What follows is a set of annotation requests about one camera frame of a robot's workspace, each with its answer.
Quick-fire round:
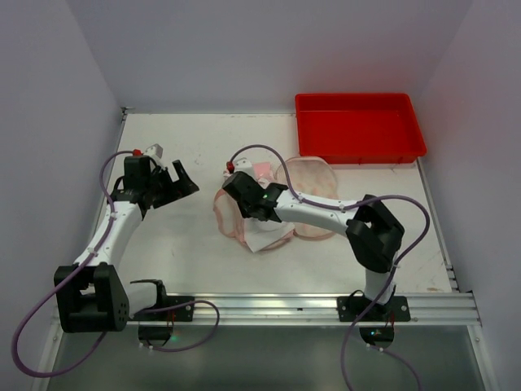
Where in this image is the pink bra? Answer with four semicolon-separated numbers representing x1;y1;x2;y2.
213;162;294;253

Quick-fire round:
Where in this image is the floral laundry bag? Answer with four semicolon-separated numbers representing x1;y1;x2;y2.
212;156;339;254

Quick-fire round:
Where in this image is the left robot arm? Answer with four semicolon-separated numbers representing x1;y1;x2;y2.
54;155;199;333

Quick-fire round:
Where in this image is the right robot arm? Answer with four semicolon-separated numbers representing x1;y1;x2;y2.
222;171;405;305

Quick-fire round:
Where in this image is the red plastic tray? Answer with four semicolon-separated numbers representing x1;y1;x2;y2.
295;93;427;165

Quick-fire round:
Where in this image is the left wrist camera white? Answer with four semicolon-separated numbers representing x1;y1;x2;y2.
143;143;166;170

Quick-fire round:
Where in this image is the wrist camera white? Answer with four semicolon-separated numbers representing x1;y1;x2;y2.
143;143;166;170
224;158;256;178

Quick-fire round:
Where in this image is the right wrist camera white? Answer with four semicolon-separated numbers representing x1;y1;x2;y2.
224;158;256;178

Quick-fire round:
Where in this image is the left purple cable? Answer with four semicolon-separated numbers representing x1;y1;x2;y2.
11;149;221;378

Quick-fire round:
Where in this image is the purple cable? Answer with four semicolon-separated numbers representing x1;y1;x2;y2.
11;149;221;378
227;143;431;391

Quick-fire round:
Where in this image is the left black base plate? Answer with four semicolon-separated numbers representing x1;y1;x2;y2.
133;296;195;323

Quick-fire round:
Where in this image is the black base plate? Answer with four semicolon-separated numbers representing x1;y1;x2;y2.
336;295;411;323
133;296;195;323

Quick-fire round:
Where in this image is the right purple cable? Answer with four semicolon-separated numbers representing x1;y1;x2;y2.
227;143;431;391

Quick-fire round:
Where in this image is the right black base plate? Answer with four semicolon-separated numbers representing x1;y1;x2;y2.
336;295;411;323

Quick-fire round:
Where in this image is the aluminium mounting rail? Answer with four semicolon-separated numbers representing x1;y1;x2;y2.
127;293;479;326

